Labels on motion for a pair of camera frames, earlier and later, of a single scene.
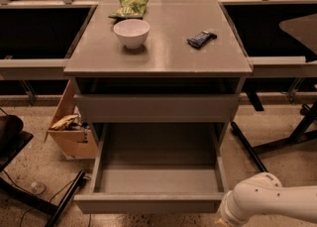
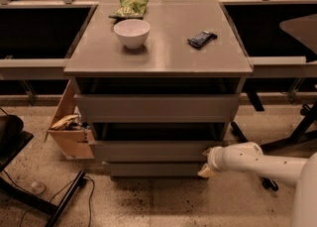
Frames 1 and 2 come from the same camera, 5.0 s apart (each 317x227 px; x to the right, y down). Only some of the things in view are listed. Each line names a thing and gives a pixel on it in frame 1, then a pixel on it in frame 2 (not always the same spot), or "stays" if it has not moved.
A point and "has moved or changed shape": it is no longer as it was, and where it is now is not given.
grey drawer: (157, 169) has moved or changed shape
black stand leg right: (300, 133) stays
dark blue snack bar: (201, 39) stays
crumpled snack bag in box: (66, 123) stays
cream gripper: (225, 211) -> (213, 160)
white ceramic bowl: (132, 32) stays
